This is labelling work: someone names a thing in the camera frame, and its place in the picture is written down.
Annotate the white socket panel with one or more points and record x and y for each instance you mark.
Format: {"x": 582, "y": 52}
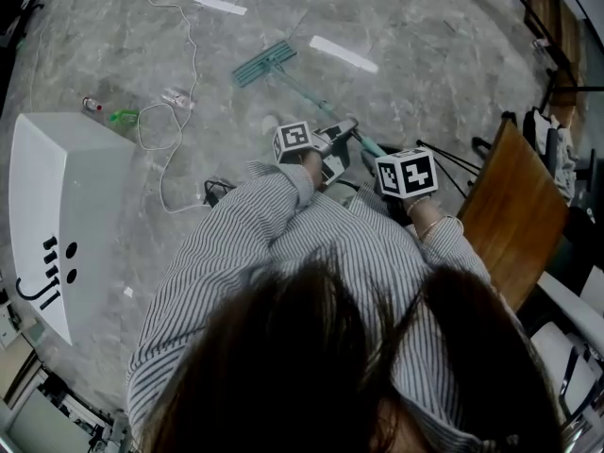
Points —
{"x": 9, "y": 328}

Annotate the brown wooden panel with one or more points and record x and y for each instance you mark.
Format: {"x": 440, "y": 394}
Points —
{"x": 542, "y": 7}

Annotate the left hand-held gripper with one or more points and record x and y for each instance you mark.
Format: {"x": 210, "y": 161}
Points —
{"x": 292, "y": 137}

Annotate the small clear bottle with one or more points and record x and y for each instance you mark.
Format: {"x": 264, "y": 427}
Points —
{"x": 541, "y": 43}

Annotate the brown wooden table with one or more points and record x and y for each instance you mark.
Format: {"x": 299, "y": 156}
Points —
{"x": 514, "y": 215}

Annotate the person's left forearm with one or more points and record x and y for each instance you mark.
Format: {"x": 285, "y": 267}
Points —
{"x": 264, "y": 191}

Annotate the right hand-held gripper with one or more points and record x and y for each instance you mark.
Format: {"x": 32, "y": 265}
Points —
{"x": 408, "y": 175}

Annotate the white box water heater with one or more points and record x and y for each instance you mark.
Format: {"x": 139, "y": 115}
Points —
{"x": 42, "y": 191}

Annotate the black tripod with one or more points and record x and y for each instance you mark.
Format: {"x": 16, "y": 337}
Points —
{"x": 420, "y": 143}

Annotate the person's striped shirt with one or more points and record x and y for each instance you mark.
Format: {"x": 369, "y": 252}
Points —
{"x": 330, "y": 248}

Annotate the person's right forearm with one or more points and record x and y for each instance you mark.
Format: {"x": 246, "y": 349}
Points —
{"x": 448, "y": 239}

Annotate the white chair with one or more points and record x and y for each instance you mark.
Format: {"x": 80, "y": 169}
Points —
{"x": 552, "y": 352}

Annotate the green spray bottle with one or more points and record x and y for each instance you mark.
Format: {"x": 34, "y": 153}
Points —
{"x": 123, "y": 116}

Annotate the red capped bottle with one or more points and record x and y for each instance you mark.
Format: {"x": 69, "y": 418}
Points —
{"x": 90, "y": 104}

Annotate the black framed partition stand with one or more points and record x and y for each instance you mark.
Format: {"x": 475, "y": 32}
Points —
{"x": 566, "y": 88}

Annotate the teal mop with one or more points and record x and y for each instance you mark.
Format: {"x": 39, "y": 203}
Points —
{"x": 262, "y": 62}

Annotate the black chair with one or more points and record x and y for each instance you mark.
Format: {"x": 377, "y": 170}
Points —
{"x": 551, "y": 144}

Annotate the white paper scrap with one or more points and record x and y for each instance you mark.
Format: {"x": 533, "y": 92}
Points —
{"x": 129, "y": 291}

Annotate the pale garment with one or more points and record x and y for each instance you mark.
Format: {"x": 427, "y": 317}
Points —
{"x": 566, "y": 158}

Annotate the gold bangle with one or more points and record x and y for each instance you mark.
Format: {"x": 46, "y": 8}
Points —
{"x": 431, "y": 228}

